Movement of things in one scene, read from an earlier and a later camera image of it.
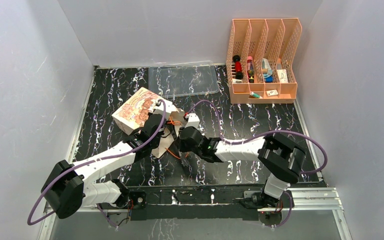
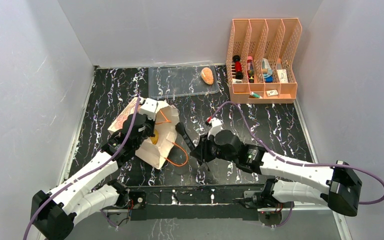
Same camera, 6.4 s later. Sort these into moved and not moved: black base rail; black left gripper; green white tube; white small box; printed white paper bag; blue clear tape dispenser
Moved: printed white paper bag; black left gripper
Not moved: blue clear tape dispenser; white small box; green white tube; black base rail
